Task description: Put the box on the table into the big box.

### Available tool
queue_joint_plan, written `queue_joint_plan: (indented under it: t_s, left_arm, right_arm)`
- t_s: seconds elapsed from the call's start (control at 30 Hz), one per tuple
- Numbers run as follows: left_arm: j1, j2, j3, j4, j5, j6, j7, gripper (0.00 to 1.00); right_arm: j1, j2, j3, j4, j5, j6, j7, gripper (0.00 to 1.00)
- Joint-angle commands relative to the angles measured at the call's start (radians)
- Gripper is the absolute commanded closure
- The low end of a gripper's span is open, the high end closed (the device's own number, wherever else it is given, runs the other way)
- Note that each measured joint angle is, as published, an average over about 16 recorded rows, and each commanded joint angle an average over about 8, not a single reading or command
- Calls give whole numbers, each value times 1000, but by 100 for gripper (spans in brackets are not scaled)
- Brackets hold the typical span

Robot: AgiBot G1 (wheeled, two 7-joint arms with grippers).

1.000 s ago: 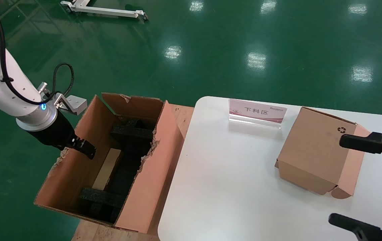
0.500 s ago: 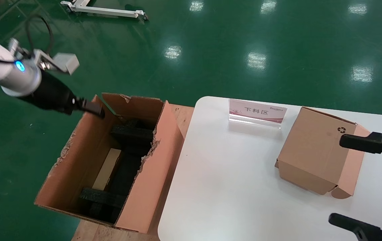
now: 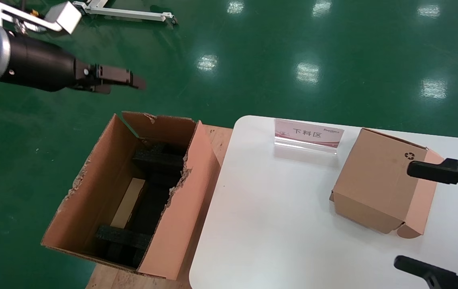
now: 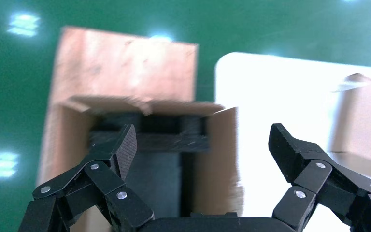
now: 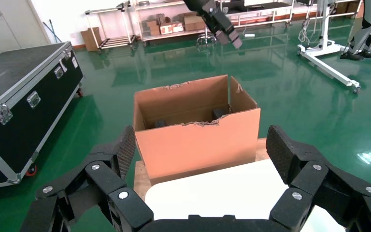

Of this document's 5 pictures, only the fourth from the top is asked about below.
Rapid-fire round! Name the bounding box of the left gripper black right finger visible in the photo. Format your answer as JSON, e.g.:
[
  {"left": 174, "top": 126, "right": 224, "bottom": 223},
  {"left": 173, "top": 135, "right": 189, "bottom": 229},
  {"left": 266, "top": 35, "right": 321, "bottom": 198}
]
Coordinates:
[{"left": 268, "top": 123, "right": 371, "bottom": 232}]

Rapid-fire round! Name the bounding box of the black foam insert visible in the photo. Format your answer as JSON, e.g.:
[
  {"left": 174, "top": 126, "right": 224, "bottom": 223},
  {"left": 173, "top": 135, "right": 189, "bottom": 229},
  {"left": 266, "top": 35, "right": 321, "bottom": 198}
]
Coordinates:
[{"left": 87, "top": 112, "right": 211, "bottom": 219}]

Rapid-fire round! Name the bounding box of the big open cardboard box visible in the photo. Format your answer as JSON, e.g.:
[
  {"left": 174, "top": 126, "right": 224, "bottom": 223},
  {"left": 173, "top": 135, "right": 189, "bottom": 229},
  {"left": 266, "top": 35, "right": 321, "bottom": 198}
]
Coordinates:
[{"left": 36, "top": 94, "right": 245, "bottom": 232}]

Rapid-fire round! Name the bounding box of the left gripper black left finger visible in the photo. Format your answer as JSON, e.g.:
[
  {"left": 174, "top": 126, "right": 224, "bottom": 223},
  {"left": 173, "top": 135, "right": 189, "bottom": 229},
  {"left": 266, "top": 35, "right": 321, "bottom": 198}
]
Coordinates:
[{"left": 18, "top": 123, "right": 156, "bottom": 232}]

